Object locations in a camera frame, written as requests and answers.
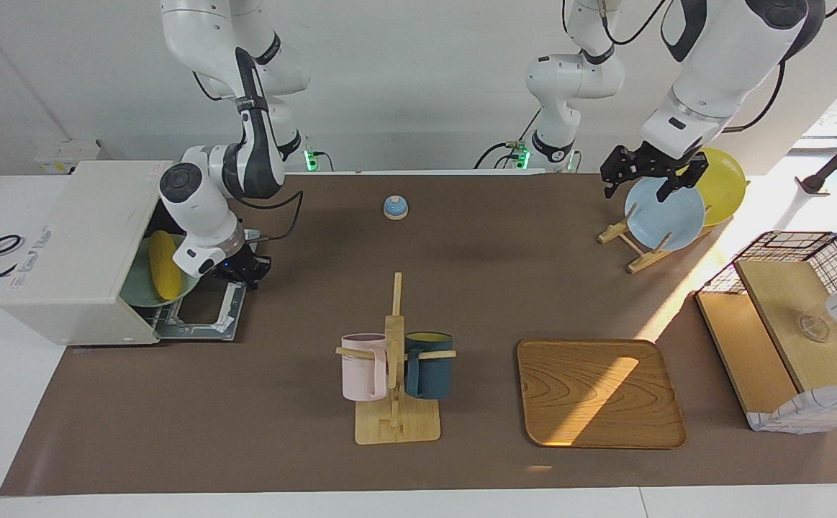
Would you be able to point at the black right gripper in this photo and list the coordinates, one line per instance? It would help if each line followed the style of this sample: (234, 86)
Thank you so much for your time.
(242, 265)

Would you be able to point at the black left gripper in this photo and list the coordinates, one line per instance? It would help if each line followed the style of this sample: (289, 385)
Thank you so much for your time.
(648, 162)

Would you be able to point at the yellow corn cob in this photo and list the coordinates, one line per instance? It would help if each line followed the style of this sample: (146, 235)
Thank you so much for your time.
(163, 266)

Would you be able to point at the light green plate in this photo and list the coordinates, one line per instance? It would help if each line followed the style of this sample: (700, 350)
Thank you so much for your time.
(137, 288)

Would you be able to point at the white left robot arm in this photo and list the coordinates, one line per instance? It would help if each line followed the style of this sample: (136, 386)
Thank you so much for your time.
(720, 65)

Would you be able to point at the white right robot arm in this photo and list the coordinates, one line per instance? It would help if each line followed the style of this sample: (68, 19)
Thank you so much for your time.
(202, 201)

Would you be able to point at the white toaster oven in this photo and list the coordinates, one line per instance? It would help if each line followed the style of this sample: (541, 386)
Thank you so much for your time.
(73, 252)

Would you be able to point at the light blue plate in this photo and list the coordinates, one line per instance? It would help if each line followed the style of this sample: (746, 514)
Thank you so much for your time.
(663, 223)

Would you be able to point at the wooden plate rack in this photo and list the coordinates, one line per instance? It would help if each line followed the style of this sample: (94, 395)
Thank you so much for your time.
(638, 259)

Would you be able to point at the yellow plate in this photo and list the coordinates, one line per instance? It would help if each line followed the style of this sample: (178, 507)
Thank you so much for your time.
(727, 187)

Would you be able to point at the brown table mat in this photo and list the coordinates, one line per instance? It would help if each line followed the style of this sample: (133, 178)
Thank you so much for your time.
(288, 403)

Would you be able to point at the pink mug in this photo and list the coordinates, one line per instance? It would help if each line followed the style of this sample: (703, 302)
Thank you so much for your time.
(362, 370)

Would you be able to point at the small blue bell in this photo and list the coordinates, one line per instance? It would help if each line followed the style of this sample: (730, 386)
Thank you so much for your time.
(395, 207)

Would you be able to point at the plain wooden board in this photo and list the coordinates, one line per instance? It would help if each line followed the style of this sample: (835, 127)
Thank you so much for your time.
(749, 352)

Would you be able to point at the dark blue mug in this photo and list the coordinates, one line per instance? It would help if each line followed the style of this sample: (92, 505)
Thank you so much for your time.
(432, 374)

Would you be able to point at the wooden mug rack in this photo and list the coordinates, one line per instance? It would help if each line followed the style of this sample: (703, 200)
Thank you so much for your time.
(396, 424)

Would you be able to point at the wooden tray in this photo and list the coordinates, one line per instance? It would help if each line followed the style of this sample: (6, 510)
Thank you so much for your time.
(598, 396)

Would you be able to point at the white wall socket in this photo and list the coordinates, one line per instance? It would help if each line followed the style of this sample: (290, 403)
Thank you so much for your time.
(65, 155)

